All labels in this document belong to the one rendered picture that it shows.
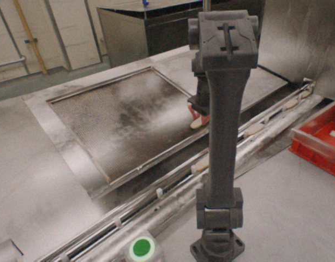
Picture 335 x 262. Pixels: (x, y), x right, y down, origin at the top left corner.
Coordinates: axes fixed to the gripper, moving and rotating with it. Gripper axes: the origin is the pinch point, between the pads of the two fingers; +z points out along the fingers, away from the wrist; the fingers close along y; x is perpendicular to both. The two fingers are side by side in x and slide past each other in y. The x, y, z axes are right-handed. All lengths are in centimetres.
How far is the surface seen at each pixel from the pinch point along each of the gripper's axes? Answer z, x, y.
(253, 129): 1.9, -13.8, -16.6
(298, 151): 0.9, -15.2, -34.7
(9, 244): -3, 67, -1
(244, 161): 1.2, 3.5, -23.5
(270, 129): 0.9, -18.1, -21.4
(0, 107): 24, 48, 91
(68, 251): 3, 58, -9
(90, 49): 119, -107, 302
